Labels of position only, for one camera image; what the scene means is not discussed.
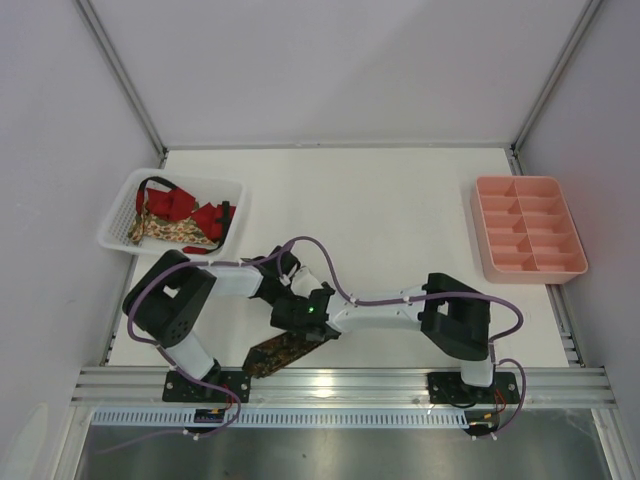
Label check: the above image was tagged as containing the dark brown patterned tie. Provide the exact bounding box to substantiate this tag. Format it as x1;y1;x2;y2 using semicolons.
242;332;327;378

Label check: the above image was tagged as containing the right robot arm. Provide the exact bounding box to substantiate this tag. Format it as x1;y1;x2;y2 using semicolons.
270;273;494;388

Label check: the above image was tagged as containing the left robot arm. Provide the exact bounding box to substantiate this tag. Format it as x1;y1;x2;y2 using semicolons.
122;247;301;398

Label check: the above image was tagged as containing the red tie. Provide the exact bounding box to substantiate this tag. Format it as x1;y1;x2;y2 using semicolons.
134;185;236;255

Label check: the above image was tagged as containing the beige floral tie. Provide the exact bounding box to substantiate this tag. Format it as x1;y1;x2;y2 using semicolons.
128;214;218;248

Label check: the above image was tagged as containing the pink divided organizer tray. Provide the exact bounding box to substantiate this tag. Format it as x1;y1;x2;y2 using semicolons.
470;176;588;285

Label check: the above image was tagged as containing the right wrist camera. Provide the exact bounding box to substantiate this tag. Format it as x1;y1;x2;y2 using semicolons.
280;267;323;298

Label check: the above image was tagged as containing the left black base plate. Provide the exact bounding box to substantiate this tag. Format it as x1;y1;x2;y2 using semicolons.
162;370;251;403

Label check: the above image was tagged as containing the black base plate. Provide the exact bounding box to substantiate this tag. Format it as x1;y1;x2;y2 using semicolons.
162;370;251;403
427;371;521;408

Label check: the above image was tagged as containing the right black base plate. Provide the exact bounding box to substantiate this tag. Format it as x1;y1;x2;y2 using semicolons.
427;371;521;408

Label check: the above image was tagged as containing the white slotted cable duct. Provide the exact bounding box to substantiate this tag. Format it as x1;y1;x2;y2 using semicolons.
92;407;468;429

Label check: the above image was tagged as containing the aluminium mounting rail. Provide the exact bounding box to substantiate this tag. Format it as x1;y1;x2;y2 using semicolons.
71;366;617;409

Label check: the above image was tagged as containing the right aluminium frame post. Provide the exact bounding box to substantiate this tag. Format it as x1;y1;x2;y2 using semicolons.
510;0;606;156

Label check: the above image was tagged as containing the aluminium frame post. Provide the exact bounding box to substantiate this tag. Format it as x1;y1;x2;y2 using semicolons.
73;0;168;164
510;0;606;156

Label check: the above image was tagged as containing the left aluminium frame post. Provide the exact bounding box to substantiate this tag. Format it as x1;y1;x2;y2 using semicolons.
73;0;168;164

